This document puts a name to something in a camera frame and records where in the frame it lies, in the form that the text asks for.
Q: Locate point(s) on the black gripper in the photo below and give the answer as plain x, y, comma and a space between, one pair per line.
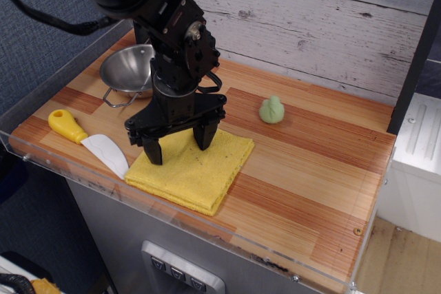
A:
171, 111

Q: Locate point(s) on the yellow napkin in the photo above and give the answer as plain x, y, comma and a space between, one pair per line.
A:
190, 177

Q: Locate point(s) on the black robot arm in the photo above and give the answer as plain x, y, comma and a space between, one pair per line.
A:
185, 51

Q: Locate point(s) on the clear acrylic table guard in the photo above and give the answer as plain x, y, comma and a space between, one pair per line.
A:
301, 206

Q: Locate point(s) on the green toy vegetable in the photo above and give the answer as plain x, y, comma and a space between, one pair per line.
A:
272, 111

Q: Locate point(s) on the silver dispenser panel with buttons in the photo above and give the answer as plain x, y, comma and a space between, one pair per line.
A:
170, 273

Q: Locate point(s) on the yellow object bottom left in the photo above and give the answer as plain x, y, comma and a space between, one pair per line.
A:
43, 286

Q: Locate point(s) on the white ridged cabinet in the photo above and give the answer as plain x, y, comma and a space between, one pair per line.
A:
410, 197

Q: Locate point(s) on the yellow handled white plastic knife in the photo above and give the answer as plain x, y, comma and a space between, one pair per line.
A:
100, 145

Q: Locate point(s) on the stainless steel bowl with handles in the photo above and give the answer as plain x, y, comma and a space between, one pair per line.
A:
129, 71

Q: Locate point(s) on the black vertical post left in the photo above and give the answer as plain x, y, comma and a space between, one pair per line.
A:
142, 36

